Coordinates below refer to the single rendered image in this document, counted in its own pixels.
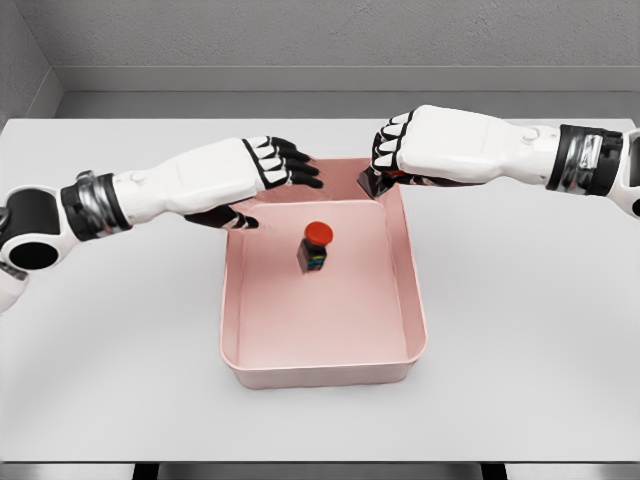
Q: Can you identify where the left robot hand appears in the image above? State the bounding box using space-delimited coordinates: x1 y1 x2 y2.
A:
170 136 325 235

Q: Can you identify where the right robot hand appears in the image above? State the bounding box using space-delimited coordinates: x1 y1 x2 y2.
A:
370 104 502 190

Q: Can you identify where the pink rectangular basket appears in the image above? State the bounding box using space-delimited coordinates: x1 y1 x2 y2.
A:
219 157 429 391

